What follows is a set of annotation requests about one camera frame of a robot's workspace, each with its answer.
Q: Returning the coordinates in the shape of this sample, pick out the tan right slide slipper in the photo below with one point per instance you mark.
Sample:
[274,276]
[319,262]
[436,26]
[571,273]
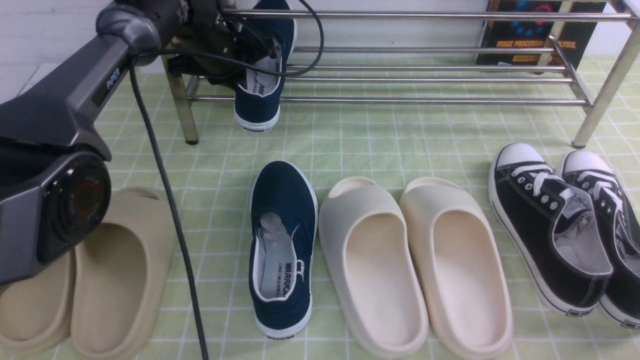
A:
[122,269]

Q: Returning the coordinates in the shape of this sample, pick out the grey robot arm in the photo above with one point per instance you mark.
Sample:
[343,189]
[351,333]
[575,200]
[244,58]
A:
[55,185]

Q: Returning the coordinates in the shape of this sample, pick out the cream slide slipper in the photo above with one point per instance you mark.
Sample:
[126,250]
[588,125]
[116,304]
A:
[457,261]
[363,235]

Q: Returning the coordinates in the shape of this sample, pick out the black right canvas sneaker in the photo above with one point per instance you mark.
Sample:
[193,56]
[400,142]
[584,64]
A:
[618,228]

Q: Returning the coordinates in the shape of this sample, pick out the cream left slide slipper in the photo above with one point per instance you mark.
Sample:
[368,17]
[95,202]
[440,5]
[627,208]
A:
[363,235]

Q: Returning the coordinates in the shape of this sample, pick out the navy canvas shoe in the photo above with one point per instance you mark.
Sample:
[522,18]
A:
[284,220]
[257,102]

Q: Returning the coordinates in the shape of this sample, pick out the metal shoe rack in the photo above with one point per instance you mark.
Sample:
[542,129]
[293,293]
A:
[553,66]

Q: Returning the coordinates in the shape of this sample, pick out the tan left slide slipper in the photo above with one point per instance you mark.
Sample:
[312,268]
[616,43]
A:
[35,314]

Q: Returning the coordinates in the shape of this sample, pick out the black image processing book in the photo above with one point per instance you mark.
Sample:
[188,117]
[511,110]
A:
[573,38]

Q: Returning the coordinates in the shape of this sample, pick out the tan slide slipper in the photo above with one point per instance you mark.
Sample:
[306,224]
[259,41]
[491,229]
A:
[35,314]
[122,269]

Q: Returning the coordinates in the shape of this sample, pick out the cream right slide slipper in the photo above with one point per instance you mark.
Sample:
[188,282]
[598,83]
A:
[457,261]

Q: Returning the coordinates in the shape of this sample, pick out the black canvas sneaker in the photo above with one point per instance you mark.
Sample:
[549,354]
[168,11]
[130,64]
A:
[554,226]
[618,228]

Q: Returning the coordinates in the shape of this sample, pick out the black left canvas sneaker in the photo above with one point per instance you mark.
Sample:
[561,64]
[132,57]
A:
[554,226]

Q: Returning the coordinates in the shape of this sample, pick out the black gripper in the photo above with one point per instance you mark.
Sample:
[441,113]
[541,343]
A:
[213,43]

